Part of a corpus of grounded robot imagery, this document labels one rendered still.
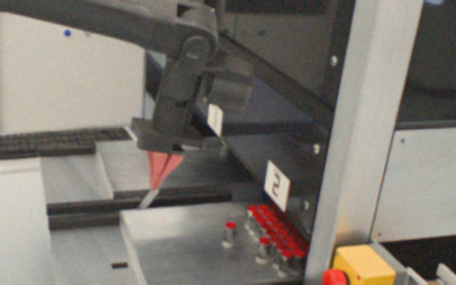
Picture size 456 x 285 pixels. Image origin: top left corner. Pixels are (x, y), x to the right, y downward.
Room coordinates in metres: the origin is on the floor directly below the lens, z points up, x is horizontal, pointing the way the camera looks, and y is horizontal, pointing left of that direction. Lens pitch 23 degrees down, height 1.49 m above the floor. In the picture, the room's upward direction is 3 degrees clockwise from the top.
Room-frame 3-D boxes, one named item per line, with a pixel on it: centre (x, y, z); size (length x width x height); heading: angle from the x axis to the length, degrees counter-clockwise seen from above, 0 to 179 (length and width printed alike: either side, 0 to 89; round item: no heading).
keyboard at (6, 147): (1.52, 0.27, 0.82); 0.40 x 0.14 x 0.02; 109
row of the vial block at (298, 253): (0.93, -0.24, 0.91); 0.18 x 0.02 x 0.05; 15
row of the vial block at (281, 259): (0.92, -0.22, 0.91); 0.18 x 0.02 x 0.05; 15
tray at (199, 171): (1.23, -0.04, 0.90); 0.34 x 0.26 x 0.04; 105
